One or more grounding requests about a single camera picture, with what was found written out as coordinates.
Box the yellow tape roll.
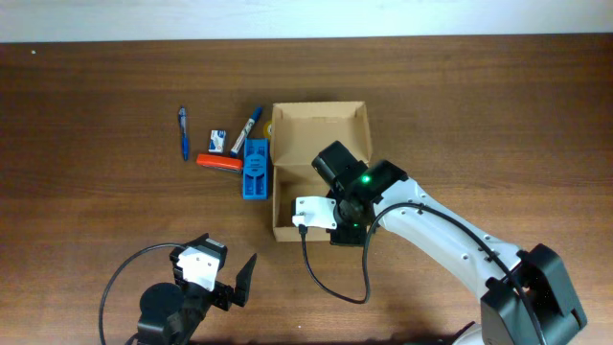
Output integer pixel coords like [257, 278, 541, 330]
[263, 121, 273, 139]

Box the blue ballpoint pen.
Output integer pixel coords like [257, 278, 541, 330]
[178, 105, 190, 161]

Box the orange stapler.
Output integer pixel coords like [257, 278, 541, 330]
[195, 153, 243, 173]

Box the blue plastic battery holder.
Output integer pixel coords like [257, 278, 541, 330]
[242, 138, 269, 200]

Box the black right camera cable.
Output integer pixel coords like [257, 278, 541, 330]
[298, 201, 547, 345]

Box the cardboard box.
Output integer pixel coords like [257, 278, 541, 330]
[270, 102, 373, 242]

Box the black camera cable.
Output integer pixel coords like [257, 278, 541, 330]
[98, 242, 186, 345]
[298, 201, 547, 345]

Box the small white staples box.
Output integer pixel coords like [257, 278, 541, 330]
[208, 129, 227, 153]

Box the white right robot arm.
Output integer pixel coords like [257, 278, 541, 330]
[292, 141, 587, 344]

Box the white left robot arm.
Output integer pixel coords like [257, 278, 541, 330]
[136, 234, 257, 345]

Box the black left camera cable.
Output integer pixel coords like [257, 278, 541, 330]
[98, 242, 186, 345]

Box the blue white marker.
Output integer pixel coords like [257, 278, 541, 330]
[230, 106, 262, 158]

